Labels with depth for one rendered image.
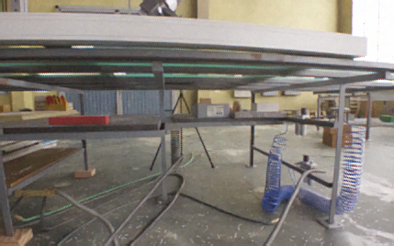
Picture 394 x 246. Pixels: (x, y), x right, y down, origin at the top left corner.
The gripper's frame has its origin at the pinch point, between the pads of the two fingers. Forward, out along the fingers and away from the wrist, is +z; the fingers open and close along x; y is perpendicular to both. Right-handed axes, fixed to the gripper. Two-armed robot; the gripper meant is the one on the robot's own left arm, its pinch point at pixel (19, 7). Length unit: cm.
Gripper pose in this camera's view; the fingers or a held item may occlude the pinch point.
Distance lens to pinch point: 74.8
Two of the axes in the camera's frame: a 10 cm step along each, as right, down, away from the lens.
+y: -9.8, 0.2, -1.8
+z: 0.1, 9.9, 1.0
